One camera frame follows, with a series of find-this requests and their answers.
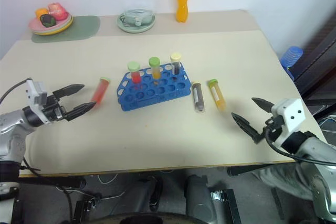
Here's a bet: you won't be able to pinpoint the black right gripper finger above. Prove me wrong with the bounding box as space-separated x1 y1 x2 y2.
251 97 274 115
230 112 264 145

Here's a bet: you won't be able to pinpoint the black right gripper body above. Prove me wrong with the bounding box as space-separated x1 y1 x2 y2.
260 116 285 144

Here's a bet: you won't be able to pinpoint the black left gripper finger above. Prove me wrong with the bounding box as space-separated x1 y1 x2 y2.
64 101 98 122
52 84 86 100

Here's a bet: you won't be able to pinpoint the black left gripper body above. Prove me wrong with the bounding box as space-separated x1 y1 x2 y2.
43 92 68 124

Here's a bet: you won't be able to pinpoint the red liquid tube green cap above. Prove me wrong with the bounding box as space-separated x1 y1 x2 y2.
90 77 111 104
127 61 143 84

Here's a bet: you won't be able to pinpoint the yellow liquid tube green cap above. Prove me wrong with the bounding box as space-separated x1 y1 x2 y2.
207 78 227 111

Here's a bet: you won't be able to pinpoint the dark liquid tube cream cap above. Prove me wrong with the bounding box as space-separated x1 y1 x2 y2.
191 81 206 114
170 52 183 76

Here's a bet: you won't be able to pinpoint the blue tube rack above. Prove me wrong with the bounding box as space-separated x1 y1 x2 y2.
116 62 192 112

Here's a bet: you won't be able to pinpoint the orange liquid tube green cap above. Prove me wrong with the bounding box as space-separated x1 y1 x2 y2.
148 56 162 80

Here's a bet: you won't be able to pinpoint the black flat floor base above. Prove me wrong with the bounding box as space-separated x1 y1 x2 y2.
226 165 263 178

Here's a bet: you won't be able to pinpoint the grey trouser leg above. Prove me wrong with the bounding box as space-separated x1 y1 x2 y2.
251 162 322 201

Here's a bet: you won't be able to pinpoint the blue plastic bottle cap object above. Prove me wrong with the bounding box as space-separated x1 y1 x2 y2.
280 46 304 74

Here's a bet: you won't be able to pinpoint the pale green plate in stack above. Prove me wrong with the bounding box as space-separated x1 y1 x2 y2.
31 19 72 35

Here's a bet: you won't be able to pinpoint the stacked plates with toy food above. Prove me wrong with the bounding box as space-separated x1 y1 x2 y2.
33 16 74 37

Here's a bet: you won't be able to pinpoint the green placemat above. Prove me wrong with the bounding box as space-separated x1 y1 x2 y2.
31 15 101 44

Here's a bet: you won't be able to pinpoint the black furniture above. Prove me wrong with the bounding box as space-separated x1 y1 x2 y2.
287 8 336 111

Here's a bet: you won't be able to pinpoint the pink plate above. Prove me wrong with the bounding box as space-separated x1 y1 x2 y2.
28 14 71 33

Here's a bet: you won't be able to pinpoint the dark purple toy fruit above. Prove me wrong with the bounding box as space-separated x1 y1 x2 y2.
39 14 57 27

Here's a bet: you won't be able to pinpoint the pink toy peach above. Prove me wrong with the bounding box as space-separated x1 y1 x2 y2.
47 2 70 21

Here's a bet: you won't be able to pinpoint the orange toy fruit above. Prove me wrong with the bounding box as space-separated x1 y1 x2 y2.
35 7 50 19

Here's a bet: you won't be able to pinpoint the dark rounded robot leg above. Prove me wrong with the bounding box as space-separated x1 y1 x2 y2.
184 174 219 224
122 176 164 213

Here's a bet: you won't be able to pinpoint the pale green round plate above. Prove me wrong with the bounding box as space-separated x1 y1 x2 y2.
117 11 156 34

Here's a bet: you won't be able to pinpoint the pale green pouch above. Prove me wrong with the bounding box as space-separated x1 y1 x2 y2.
119 9 154 27

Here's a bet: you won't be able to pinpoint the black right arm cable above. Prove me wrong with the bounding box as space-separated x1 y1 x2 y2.
264 126 336 167

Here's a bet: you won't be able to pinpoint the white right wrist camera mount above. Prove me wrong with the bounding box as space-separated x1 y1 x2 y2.
270 98 307 133

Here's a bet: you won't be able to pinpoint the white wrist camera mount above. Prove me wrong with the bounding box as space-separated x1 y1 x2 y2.
270 98 307 133
26 78 49 125

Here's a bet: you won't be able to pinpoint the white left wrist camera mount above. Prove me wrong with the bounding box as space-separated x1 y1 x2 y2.
26 78 49 125

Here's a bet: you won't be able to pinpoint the white floor cable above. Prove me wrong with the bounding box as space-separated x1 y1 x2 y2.
97 173 126 200

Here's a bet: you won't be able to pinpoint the black metal stand bracket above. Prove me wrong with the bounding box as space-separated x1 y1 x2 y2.
71 197 98 224
209 188 242 224

